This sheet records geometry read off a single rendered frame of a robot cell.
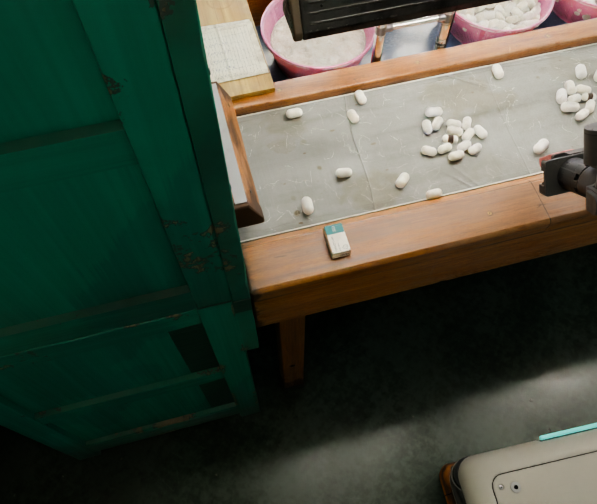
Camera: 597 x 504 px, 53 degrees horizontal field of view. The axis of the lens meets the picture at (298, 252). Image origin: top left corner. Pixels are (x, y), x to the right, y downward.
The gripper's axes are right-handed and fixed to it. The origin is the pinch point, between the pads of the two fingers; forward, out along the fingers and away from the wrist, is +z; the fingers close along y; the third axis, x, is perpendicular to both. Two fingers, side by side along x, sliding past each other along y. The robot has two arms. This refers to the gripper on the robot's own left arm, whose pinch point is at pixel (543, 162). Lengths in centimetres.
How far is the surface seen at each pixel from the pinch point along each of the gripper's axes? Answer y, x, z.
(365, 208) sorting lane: 33.1, 3.9, 7.6
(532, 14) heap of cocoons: -21.2, -22.9, 39.0
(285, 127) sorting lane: 44, -12, 25
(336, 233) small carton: 41.1, 4.5, -0.2
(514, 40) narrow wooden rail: -12.0, -18.9, 30.9
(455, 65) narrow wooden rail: 3.5, -16.5, 28.4
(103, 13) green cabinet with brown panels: 65, -37, -50
